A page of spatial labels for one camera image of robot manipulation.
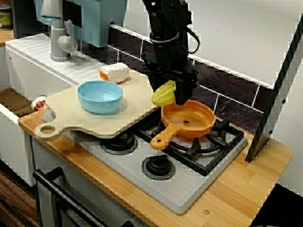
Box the light blue bowl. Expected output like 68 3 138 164
77 79 124 116

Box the black stove knob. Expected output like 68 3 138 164
99 132 138 156
141 155 176 182

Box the grey toy stove top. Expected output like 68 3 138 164
63 104 248 216

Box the dark tile backsplash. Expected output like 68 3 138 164
78 22 277 137

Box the black oven door handle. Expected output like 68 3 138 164
32 166 107 227

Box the black slanted side panel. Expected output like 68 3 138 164
245 16 303 163

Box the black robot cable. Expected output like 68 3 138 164
183 25 201 54

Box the wooden cutting board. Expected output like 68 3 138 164
34 68 164 142

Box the tomato can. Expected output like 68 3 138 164
30 95 47 112

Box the grey toy faucet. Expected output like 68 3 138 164
49 19 78 61

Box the teal box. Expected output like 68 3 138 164
34 0 128 48

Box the orange toy frying pan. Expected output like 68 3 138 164
150 99 216 151

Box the white toy sink unit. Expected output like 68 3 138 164
0 33 114 187

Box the black burner grate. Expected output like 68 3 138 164
134 107 244 177

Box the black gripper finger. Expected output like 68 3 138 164
175 79 199 106
148 72 168 93

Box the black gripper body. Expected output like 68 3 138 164
141 30 199 83

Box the black box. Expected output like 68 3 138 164
11 0 52 39

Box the green can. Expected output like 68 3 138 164
0 4 13 30

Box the yellow toy corn cob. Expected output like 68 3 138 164
151 79 177 107

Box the grey oven door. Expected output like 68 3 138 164
33 139 152 227

